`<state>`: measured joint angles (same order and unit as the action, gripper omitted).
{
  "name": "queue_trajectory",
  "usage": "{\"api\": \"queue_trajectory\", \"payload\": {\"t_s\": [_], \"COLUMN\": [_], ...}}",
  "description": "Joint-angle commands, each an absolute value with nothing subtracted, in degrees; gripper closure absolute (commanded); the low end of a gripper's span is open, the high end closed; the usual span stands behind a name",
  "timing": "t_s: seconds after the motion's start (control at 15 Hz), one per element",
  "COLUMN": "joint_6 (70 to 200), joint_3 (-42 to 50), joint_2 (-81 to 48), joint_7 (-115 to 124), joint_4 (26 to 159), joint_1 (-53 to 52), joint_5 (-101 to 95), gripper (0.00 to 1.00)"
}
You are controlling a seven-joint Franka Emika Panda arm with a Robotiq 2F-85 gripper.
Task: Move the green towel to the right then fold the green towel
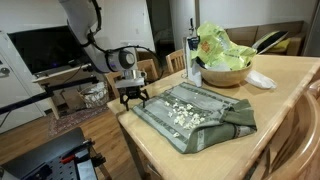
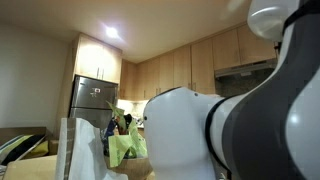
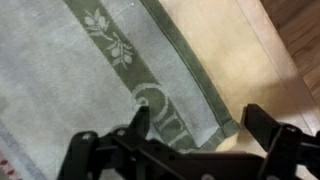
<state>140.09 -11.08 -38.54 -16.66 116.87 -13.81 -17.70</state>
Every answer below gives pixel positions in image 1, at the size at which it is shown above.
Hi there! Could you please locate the green patterned kitchen towel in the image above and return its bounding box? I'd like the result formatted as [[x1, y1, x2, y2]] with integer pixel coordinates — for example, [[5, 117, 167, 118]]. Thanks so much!
[[130, 81, 258, 155]]

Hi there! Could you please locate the striped green black pillow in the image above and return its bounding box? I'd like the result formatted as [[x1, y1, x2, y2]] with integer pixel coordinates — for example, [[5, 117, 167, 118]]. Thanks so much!
[[251, 30, 289, 55]]

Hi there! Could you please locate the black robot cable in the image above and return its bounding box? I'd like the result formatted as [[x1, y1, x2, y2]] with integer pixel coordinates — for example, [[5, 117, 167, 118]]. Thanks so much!
[[79, 0, 165, 81]]

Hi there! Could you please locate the wooden chair back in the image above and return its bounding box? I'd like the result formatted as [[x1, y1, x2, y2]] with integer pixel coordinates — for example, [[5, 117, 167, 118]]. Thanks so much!
[[246, 89, 320, 180]]

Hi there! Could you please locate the scattered white popcorn pile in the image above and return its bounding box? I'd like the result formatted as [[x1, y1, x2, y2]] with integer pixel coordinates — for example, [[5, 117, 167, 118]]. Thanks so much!
[[163, 100, 206, 138]]

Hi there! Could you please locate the black stand bar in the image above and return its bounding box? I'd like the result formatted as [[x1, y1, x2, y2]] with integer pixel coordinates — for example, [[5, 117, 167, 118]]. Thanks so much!
[[0, 75, 100, 116]]

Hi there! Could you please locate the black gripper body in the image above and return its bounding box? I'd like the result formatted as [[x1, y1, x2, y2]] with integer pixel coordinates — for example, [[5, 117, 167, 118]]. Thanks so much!
[[120, 85, 146, 101]]

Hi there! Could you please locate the white television stand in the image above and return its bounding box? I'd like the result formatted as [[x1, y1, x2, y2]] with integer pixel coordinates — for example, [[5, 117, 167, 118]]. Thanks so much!
[[31, 59, 108, 121]]

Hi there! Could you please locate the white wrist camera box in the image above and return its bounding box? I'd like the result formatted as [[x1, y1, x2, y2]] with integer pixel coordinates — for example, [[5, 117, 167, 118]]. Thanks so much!
[[114, 77, 147, 90]]

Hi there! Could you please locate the brown wooden sofa bench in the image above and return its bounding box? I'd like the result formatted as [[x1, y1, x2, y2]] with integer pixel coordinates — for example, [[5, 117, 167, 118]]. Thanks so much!
[[224, 20, 306, 57]]

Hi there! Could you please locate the black flat screen television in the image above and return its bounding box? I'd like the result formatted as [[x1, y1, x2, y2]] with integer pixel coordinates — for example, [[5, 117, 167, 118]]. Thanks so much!
[[7, 25, 101, 76]]

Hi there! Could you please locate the yellow pillow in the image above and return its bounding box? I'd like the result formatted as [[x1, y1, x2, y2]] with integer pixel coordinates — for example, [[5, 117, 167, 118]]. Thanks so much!
[[266, 38, 291, 54]]

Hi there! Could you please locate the small black camera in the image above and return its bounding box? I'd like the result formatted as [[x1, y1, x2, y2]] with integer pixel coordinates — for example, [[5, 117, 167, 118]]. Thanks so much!
[[80, 62, 97, 73]]

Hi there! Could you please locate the white standing paper packet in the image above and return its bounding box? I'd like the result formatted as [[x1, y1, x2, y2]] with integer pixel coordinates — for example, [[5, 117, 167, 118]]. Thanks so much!
[[184, 34, 203, 88]]

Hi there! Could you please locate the red handled tool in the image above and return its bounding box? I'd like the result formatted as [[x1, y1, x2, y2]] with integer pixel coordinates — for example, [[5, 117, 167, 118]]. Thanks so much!
[[59, 153, 77, 165]]

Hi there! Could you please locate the light green snack bag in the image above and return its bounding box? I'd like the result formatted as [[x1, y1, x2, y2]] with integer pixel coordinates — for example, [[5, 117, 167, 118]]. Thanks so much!
[[190, 21, 258, 72]]

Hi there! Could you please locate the white door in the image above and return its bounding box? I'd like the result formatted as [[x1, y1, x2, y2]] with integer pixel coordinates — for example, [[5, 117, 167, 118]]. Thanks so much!
[[0, 31, 44, 134]]

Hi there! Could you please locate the round wooden bowl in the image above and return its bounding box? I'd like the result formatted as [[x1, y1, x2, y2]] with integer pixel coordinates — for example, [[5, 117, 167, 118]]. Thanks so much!
[[198, 59, 254, 88]]

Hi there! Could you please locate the wicker basket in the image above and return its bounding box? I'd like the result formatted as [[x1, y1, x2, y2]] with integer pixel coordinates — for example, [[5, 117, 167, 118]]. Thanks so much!
[[78, 81, 110, 109]]

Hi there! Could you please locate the patterned floor rug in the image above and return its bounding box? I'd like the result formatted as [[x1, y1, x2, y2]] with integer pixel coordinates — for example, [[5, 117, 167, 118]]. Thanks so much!
[[46, 105, 111, 138]]

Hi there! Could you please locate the brown cardboard box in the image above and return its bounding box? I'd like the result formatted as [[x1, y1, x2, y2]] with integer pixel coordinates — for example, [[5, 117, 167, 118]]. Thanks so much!
[[60, 88, 86, 113]]

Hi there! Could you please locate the black perforated tool cart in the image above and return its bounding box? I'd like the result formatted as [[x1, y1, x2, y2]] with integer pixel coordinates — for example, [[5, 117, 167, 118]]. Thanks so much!
[[0, 127, 113, 180]]

